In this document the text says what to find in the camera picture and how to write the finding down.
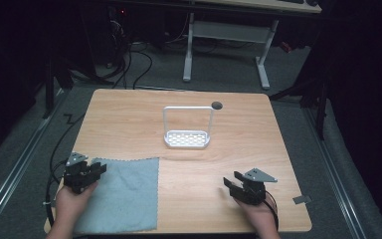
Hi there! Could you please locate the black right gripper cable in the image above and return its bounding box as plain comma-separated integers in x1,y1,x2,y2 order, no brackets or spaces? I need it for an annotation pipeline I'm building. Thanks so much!
262,190,280,232

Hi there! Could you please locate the grey tape piece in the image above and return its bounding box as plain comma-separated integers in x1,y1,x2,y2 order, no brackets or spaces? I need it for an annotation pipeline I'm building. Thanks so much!
292,194,313,205

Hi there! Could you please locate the person's right hand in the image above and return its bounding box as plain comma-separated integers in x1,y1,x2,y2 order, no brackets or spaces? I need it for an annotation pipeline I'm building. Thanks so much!
235,195,279,235

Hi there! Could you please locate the white hanging rack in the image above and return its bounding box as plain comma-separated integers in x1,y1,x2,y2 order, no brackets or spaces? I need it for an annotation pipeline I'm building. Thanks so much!
162,105,215,149

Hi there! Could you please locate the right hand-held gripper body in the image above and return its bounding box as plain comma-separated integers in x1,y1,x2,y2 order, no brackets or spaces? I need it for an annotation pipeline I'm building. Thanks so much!
231,167,279,206

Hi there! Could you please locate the blue-grey cloth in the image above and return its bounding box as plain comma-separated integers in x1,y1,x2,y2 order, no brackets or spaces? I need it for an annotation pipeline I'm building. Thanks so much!
74,156,160,235

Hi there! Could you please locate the person's left hand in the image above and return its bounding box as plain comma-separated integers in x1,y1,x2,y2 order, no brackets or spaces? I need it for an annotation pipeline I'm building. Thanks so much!
55,180,99,231

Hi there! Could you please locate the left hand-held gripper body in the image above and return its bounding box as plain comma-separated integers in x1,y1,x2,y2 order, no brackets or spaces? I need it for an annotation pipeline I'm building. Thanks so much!
62,151,96,195

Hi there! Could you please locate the metal floor rail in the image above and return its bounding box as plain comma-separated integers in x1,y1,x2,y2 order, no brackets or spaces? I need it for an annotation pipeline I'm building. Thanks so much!
0,89,68,235
302,107,370,239

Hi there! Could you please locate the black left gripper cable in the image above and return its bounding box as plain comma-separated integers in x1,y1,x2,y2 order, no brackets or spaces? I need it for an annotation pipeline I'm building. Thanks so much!
44,114,87,227

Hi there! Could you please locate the black stand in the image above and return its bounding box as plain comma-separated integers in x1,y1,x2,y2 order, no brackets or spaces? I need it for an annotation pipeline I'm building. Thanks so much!
268,63,333,141
41,49,76,120

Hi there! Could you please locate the dark computer tower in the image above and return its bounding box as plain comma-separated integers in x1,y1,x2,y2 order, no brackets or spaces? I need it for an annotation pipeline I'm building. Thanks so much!
106,5,131,68

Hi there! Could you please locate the white-legged desk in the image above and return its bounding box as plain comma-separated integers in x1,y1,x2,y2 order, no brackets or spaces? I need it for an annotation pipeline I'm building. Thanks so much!
182,0,323,91

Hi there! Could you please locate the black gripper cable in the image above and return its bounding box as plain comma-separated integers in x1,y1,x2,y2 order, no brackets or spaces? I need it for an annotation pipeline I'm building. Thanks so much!
262,190,280,232
44,114,87,227

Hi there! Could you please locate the bundle of black floor cables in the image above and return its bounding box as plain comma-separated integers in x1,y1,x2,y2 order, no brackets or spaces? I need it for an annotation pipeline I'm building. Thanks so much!
94,39,154,91

